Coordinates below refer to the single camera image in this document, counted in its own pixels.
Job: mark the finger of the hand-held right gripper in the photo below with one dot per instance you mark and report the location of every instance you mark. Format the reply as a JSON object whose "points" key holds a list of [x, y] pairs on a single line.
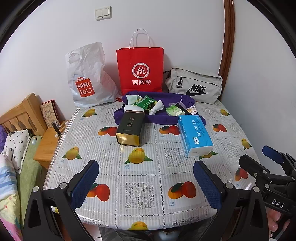
{"points": [[272, 153], [253, 166]]}

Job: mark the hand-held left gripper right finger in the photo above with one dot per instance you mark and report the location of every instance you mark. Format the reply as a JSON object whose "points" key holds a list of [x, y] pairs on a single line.
{"points": [[207, 183]]}

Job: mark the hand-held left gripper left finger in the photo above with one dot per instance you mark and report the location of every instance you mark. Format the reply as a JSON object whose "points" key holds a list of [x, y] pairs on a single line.
{"points": [[85, 183]]}

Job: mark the fruit-print pouch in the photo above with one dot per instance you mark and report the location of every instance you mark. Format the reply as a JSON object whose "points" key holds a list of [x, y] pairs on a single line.
{"points": [[191, 110]]}

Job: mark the green and white tissue packet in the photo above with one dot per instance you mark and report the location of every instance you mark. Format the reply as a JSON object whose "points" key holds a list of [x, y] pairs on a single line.
{"points": [[174, 111]]}

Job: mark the small black cloth item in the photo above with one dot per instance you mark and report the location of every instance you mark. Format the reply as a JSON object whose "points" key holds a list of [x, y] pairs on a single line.
{"points": [[181, 107]]}

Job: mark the white glove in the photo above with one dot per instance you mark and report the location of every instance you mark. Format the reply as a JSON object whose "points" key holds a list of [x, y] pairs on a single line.
{"points": [[131, 98]]}

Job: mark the small green packet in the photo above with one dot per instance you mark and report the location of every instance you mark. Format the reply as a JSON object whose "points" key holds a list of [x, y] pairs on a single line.
{"points": [[145, 101]]}

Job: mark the person's right hand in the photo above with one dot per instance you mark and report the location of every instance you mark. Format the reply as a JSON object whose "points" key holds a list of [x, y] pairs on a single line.
{"points": [[276, 219]]}

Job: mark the blue tissue pack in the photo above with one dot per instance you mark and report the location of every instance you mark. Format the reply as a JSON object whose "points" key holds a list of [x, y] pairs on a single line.
{"points": [[195, 134]]}

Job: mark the wooden nightstand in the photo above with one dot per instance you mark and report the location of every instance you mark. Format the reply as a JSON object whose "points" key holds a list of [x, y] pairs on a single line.
{"points": [[48, 146]]}

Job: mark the green blanket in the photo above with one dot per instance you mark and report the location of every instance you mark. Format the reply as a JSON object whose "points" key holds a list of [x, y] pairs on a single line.
{"points": [[29, 176]]}

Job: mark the fruit-print tablecloth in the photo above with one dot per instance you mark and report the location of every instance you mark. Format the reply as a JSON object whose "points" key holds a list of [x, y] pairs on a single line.
{"points": [[148, 176]]}

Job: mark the small dark bottle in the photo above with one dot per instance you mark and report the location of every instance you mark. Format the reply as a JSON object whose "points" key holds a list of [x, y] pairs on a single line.
{"points": [[56, 128]]}

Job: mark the dark tea tin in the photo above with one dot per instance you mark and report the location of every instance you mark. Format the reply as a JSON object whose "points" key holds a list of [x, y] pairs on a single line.
{"points": [[129, 127]]}

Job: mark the white pillow with black flowers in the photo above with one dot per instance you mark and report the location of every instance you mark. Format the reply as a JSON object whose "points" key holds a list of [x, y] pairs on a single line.
{"points": [[17, 148]]}

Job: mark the colourful bedding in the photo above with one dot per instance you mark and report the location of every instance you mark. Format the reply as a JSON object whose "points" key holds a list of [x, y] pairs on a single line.
{"points": [[8, 204]]}

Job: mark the purple towel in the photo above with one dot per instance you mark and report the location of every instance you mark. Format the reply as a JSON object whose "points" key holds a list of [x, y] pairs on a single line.
{"points": [[157, 119]]}

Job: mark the wooden headboard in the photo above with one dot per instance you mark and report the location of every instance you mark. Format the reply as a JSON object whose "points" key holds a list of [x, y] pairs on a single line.
{"points": [[20, 113]]}

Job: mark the purple plush toy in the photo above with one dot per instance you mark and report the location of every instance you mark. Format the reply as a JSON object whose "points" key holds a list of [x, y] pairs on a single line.
{"points": [[2, 133]]}

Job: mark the grey waist bag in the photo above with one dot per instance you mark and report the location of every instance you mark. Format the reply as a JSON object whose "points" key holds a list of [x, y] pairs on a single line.
{"points": [[194, 85]]}

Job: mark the white plastic shopping bag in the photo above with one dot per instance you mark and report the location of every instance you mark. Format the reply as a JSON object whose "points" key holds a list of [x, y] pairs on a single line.
{"points": [[89, 78]]}

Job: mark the red paper bag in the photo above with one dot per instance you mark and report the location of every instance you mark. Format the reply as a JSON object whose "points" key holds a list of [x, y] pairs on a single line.
{"points": [[140, 69]]}

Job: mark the brown wooden door frame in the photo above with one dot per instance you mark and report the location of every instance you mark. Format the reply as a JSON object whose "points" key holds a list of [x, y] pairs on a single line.
{"points": [[227, 39]]}

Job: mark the white light switch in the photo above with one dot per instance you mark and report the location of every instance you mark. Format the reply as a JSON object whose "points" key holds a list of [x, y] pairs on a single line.
{"points": [[103, 13]]}

